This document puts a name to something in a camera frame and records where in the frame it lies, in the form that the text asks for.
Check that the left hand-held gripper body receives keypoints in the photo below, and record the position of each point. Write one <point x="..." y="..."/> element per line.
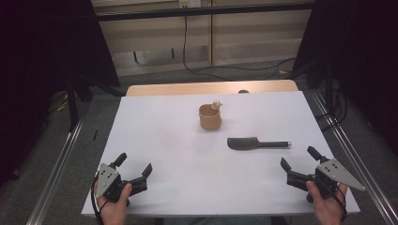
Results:
<point x="107" y="179"/>

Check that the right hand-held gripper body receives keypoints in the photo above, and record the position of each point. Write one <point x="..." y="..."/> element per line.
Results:
<point x="331" y="176"/>

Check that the black spatula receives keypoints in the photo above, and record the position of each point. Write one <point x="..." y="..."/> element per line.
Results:
<point x="247" y="143"/>

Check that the tan cup with small figure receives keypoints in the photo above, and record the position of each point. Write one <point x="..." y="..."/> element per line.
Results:
<point x="209" y="118"/>

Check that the person's left hand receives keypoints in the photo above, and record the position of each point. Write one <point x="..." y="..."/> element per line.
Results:
<point x="114" y="207"/>

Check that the person's right hand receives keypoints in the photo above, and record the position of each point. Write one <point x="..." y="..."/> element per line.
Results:
<point x="327" y="207"/>

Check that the small black stick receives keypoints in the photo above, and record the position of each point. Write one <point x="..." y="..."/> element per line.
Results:
<point x="95" y="135"/>

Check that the black metal stand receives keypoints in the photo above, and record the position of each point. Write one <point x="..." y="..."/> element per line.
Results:
<point x="72" y="106"/>
<point x="328" y="87"/>

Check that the small dark knob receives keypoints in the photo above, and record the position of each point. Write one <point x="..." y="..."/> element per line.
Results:
<point x="243" y="91"/>

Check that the wooden table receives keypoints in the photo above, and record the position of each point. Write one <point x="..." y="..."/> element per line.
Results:
<point x="187" y="88"/>

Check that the black curtain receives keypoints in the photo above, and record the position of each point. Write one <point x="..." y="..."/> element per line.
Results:
<point x="37" y="62"/>
<point x="363" y="56"/>

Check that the aluminium rail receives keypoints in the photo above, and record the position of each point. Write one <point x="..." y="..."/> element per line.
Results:
<point x="53" y="175"/>
<point x="359" y="162"/>

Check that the white wall socket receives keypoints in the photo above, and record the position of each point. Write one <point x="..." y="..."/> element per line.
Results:
<point x="189" y="3"/>

